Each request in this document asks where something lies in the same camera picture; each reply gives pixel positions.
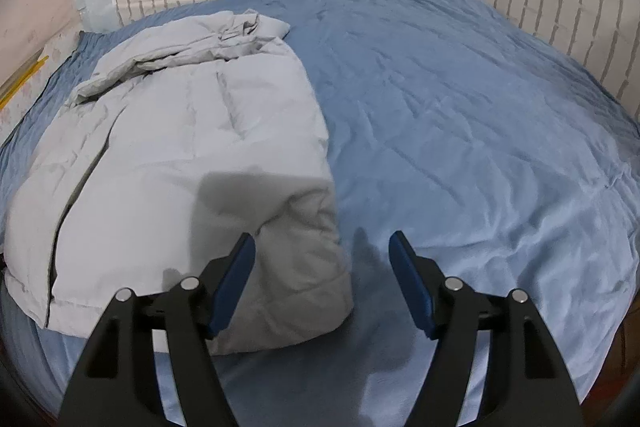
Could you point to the light grey padded jacket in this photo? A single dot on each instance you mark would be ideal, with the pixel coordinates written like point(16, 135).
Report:
point(185, 157)

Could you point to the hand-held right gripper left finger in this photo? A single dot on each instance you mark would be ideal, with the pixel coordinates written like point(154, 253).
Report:
point(232, 279)

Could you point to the pink headboard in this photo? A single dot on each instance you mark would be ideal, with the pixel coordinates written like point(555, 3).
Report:
point(35, 7)

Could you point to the floral mattress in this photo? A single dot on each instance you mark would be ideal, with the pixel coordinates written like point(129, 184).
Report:
point(42, 72)

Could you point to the blue bed sheet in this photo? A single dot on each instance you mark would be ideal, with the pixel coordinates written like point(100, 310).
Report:
point(450, 132)

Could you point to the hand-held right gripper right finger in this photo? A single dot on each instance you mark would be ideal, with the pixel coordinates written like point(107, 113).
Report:
point(412, 277)

